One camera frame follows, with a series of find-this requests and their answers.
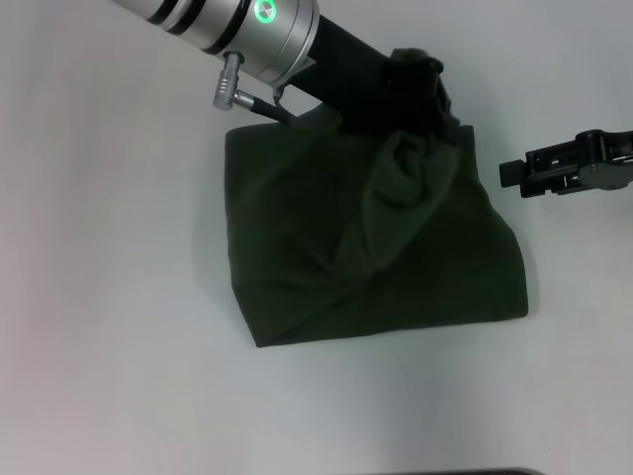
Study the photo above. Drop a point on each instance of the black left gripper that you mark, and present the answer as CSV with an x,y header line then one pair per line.
x,y
351,74

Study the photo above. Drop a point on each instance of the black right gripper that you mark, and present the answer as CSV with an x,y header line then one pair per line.
x,y
615,163

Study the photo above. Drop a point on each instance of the dark green t-shirt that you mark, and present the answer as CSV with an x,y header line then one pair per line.
x,y
346,247

